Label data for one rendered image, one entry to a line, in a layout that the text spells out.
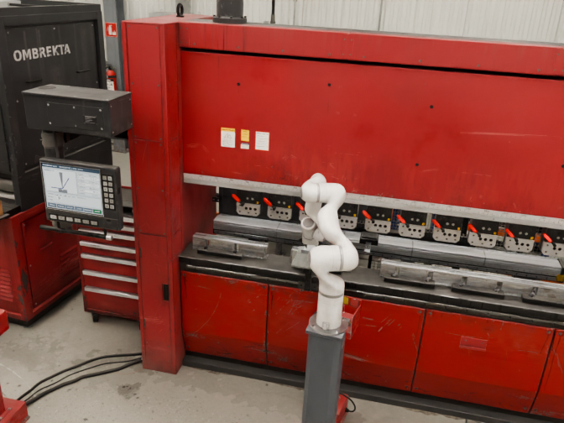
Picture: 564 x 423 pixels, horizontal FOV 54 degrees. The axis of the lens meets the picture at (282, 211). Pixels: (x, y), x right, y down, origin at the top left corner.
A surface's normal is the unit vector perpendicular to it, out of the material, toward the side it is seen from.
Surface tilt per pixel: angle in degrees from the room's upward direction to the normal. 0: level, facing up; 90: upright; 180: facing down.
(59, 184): 90
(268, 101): 90
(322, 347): 90
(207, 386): 0
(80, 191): 90
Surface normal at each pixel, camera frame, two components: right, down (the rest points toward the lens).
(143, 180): -0.22, 0.37
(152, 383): 0.04, -0.92
